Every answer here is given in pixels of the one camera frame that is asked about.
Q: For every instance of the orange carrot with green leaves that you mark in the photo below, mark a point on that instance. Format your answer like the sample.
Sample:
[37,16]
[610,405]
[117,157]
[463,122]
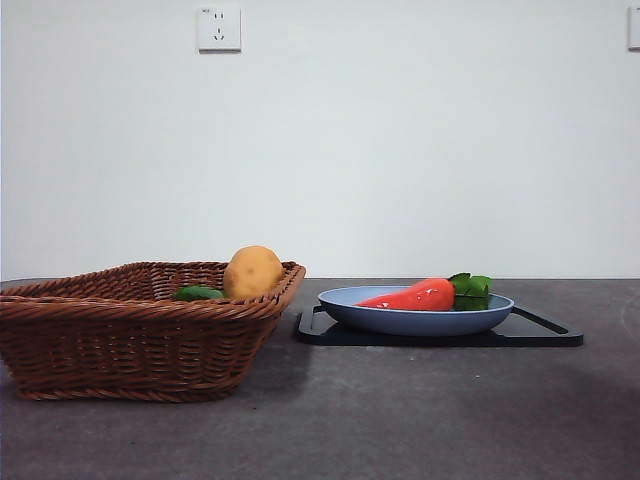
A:
[420,297]

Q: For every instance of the blue round plate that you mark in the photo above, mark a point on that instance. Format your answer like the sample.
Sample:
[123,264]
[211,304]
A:
[415,322]

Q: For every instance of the yellow-brown potato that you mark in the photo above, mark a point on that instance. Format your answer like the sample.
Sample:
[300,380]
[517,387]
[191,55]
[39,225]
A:
[252,274]

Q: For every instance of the green vegetable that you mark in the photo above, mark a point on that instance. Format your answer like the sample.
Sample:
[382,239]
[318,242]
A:
[199,293]

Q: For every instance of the brown wicker basket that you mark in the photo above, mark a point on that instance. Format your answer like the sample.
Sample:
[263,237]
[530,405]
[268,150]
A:
[125,350]

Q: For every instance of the black rectangular tray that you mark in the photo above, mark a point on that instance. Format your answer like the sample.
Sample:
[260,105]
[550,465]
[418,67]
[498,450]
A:
[540,337]

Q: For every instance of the white wall socket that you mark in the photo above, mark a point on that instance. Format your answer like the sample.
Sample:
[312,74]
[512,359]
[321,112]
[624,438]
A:
[219,29]

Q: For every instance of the white wall plate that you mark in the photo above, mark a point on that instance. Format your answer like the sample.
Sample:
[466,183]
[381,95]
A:
[635,29]

